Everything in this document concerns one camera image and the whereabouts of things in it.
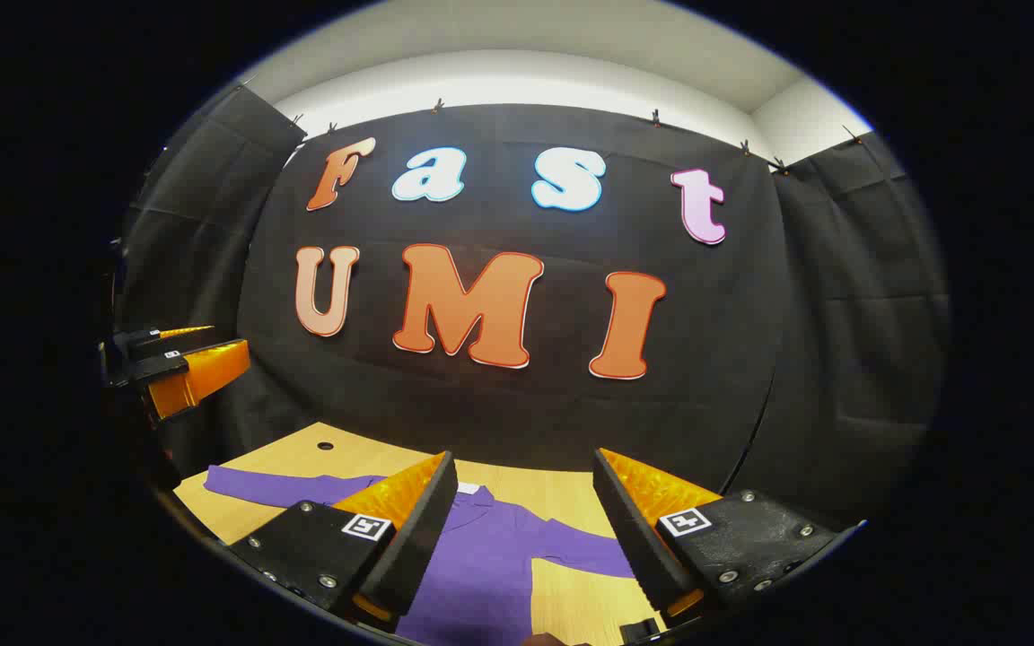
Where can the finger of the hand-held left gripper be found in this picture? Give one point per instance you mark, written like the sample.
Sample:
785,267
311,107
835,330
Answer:
144,341
203,372

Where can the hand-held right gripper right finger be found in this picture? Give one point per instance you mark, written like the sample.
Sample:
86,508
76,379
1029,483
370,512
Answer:
629,538

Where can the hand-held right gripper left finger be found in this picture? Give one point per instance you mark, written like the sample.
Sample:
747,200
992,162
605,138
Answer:
423,529

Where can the purple knit cardigan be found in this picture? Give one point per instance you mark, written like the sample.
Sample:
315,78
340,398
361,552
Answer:
481,574

